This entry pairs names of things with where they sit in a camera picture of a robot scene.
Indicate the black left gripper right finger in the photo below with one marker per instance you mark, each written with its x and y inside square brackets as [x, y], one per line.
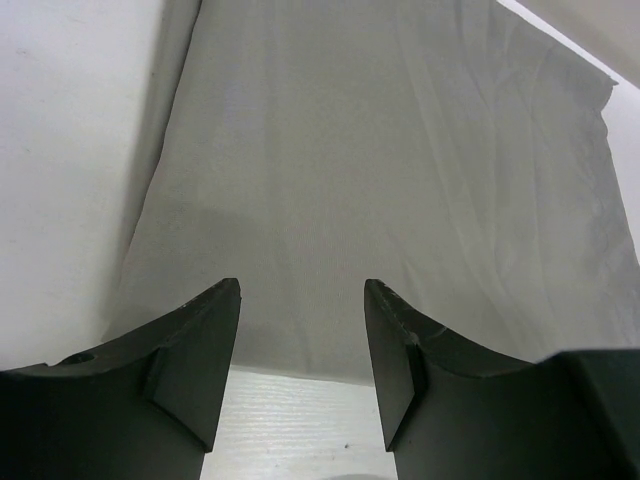
[453, 409]

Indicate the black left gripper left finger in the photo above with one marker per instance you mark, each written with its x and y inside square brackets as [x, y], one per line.
[145, 405]

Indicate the grey cloth placemat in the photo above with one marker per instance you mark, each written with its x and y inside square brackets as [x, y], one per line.
[450, 149]

